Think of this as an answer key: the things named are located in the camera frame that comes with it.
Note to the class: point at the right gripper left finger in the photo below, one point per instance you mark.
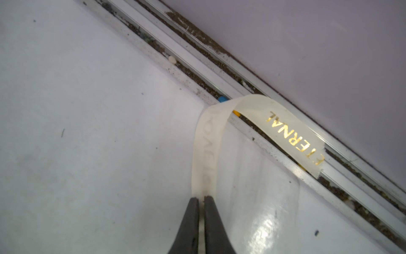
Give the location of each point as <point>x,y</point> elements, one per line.
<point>187,238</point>

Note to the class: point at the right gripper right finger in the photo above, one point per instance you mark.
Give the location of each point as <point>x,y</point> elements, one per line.
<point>216,239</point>

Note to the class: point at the white string ribbon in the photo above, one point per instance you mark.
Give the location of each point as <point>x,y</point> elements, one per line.
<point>264,220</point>

